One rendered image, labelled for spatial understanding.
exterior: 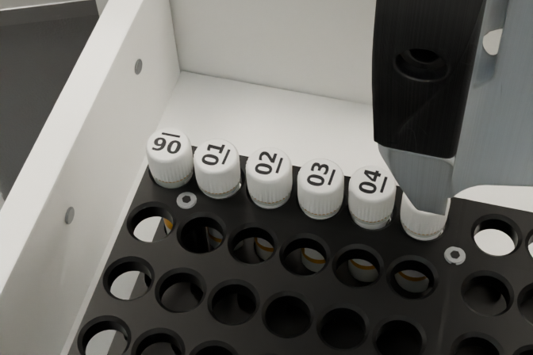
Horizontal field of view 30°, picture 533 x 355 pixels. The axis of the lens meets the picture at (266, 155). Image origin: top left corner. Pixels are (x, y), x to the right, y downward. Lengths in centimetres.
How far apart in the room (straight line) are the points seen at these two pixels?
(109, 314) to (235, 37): 14
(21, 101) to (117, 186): 41
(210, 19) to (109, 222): 8
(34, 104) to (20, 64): 4
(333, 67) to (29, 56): 38
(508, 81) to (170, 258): 11
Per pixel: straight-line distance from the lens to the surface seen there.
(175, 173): 27
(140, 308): 26
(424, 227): 26
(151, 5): 34
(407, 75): 16
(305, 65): 37
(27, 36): 70
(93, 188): 32
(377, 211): 26
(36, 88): 74
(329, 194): 26
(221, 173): 26
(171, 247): 27
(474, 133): 19
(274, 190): 26
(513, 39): 18
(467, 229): 27
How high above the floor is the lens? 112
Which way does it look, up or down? 53 degrees down
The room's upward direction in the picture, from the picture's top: 3 degrees counter-clockwise
